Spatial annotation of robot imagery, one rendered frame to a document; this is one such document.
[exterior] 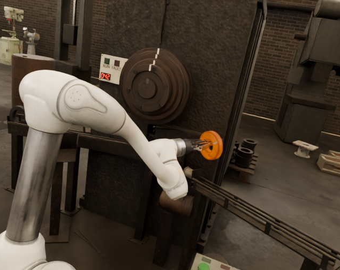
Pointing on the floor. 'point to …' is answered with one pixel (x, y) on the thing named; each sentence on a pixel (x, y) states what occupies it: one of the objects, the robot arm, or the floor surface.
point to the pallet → (243, 160)
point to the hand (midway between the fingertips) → (210, 142)
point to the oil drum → (21, 65)
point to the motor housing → (169, 224)
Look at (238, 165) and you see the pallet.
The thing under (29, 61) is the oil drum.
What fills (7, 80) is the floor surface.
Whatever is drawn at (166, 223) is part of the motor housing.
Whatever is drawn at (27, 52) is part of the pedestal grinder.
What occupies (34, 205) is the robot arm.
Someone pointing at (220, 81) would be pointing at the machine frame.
